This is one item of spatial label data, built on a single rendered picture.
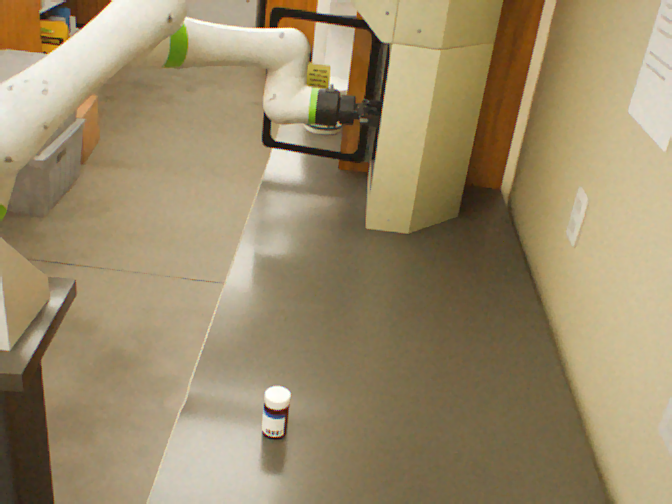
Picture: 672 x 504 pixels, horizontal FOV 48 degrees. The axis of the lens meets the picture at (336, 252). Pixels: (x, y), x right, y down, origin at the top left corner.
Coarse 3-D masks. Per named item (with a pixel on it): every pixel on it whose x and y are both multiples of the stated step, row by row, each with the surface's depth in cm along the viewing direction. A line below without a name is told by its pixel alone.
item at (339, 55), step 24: (288, 24) 203; (312, 24) 202; (312, 48) 205; (336, 48) 204; (360, 48) 203; (312, 72) 208; (336, 72) 207; (360, 72) 206; (360, 96) 209; (312, 144) 218; (336, 144) 217
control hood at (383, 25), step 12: (360, 0) 167; (372, 0) 166; (384, 0) 166; (396, 0) 166; (360, 12) 168; (372, 12) 168; (384, 12) 168; (396, 12) 168; (372, 24) 169; (384, 24) 169; (384, 36) 170
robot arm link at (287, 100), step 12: (276, 84) 188; (288, 84) 188; (300, 84) 189; (264, 96) 191; (276, 96) 189; (288, 96) 188; (300, 96) 189; (312, 96) 189; (264, 108) 192; (276, 108) 189; (288, 108) 189; (300, 108) 189; (312, 108) 189; (276, 120) 192; (288, 120) 192; (300, 120) 192; (312, 120) 192
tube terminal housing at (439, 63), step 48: (432, 0) 166; (480, 0) 173; (432, 48) 171; (480, 48) 180; (384, 96) 178; (432, 96) 176; (480, 96) 189; (384, 144) 182; (432, 144) 184; (384, 192) 188; (432, 192) 193
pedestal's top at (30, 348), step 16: (64, 288) 154; (48, 304) 149; (64, 304) 151; (48, 320) 144; (32, 336) 140; (48, 336) 143; (0, 352) 135; (16, 352) 135; (32, 352) 136; (0, 368) 131; (16, 368) 131; (32, 368) 135; (0, 384) 131; (16, 384) 131
